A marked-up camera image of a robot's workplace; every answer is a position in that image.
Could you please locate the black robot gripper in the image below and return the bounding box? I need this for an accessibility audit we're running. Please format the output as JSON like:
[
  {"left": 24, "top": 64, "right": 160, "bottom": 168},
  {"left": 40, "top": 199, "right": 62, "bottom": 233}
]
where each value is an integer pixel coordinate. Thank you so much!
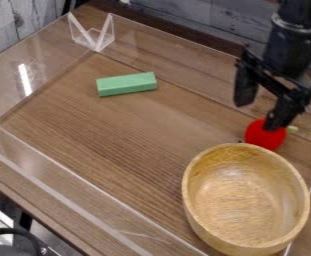
[{"left": 234, "top": 13, "right": 311, "bottom": 132}]

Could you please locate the red plush strawberry toy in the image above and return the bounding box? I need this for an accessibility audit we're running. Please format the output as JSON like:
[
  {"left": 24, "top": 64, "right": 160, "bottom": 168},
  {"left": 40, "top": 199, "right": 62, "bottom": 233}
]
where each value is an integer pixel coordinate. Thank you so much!
[{"left": 245, "top": 119, "right": 299, "bottom": 151}]

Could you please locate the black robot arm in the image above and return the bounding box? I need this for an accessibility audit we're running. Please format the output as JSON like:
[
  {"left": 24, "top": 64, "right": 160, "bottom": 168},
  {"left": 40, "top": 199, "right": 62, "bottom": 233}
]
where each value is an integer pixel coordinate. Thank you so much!
[{"left": 233, "top": 0, "right": 311, "bottom": 131}]

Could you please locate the light wooden bowl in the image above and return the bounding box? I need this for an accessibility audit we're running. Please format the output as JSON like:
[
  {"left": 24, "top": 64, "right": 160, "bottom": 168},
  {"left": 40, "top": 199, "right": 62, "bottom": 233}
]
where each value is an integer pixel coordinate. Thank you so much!
[{"left": 182, "top": 143, "right": 310, "bottom": 256}]

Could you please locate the green rectangular block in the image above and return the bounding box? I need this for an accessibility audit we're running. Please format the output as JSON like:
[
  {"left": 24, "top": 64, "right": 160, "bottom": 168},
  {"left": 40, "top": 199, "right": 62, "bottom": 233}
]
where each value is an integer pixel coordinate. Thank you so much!
[{"left": 96, "top": 72, "right": 158, "bottom": 97}]

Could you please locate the clear acrylic table enclosure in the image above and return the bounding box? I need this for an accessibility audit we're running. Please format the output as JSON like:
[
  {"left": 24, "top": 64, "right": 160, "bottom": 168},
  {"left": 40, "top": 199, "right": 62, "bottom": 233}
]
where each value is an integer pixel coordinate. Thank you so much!
[{"left": 0, "top": 11, "right": 311, "bottom": 256}]

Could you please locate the black cable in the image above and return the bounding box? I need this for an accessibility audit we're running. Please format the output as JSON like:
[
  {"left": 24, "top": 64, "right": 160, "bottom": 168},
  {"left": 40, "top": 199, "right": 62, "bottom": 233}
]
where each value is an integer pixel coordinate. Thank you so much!
[{"left": 0, "top": 227, "right": 43, "bottom": 256}]

